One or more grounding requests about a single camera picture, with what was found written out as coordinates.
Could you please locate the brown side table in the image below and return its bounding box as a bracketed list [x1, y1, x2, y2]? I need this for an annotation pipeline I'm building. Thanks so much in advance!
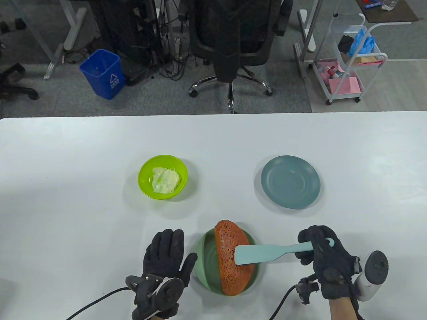
[355, 0, 419, 24]

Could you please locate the blue trash bin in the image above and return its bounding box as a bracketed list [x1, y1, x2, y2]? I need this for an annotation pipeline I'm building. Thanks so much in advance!
[79, 49, 125, 100]

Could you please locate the black cloth bundle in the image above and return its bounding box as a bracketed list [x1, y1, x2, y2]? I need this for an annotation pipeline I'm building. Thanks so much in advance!
[338, 34, 354, 53]

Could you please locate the person's right forearm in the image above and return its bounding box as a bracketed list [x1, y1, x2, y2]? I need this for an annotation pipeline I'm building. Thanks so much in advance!
[329, 298, 359, 320]

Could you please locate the lime green bowl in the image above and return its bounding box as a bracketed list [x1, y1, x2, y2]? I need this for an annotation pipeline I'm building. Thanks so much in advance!
[138, 155, 188, 200]

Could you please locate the black and white controller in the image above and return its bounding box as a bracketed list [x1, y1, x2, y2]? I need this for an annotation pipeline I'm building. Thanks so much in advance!
[353, 251, 389, 301]
[126, 275, 185, 319]

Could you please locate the blue plastic bag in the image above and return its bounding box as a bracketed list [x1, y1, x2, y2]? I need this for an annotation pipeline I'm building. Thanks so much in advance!
[347, 29, 376, 57]

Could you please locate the black glove cable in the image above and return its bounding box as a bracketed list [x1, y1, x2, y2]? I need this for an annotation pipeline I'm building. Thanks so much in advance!
[65, 287, 132, 320]
[269, 277, 321, 320]

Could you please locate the teal dessert spatula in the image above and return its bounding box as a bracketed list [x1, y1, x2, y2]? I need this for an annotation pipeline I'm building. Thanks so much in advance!
[234, 238, 336, 266]

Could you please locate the white desk leg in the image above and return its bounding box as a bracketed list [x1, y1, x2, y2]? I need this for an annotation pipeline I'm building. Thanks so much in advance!
[298, 9, 317, 52]
[59, 0, 88, 50]

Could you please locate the person's left hand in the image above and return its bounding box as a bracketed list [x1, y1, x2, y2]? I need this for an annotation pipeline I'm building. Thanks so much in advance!
[132, 229, 198, 320]

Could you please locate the blue-grey plate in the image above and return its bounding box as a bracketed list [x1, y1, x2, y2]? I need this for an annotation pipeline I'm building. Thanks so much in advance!
[261, 155, 321, 210]

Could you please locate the black computer tower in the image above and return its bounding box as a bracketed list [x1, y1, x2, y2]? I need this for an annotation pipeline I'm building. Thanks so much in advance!
[92, 0, 157, 85]

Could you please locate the tangle of black cables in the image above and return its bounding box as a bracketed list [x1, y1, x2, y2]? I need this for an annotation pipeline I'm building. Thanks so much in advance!
[152, 0, 199, 81]

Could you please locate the pink folder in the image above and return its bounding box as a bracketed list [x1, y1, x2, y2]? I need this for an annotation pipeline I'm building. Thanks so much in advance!
[329, 77, 361, 95]

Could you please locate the black office chair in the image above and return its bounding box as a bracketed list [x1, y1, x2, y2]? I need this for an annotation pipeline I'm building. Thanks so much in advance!
[180, 0, 293, 114]

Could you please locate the brown bread slice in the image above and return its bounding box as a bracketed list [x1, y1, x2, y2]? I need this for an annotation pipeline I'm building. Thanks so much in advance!
[214, 220, 256, 296]

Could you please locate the person's right hand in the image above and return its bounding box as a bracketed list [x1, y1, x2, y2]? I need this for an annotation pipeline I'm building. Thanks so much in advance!
[295, 226, 362, 300]

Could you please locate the pale green plate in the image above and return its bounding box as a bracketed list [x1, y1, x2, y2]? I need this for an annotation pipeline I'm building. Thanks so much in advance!
[195, 228, 260, 295]

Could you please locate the grey metal table leg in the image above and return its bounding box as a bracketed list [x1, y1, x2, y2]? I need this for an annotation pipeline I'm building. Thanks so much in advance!
[20, 20, 65, 80]

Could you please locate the black chair base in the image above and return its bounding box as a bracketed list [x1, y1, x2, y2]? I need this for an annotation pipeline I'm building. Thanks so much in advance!
[0, 18, 39, 100]

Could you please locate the white trolley cart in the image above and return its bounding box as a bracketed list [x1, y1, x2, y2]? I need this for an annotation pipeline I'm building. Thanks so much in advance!
[313, 13, 388, 105]

